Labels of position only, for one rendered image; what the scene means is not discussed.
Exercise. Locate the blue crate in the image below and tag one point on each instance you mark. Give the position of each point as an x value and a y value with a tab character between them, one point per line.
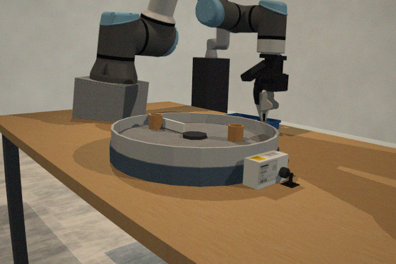
272	122

